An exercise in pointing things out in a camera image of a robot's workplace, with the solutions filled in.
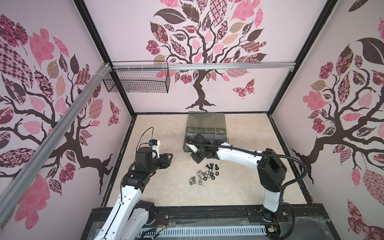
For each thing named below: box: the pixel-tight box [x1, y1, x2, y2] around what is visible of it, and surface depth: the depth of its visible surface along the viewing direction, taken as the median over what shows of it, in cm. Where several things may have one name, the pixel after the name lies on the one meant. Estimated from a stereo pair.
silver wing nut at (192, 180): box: [189, 176, 197, 186], surface depth 86 cm
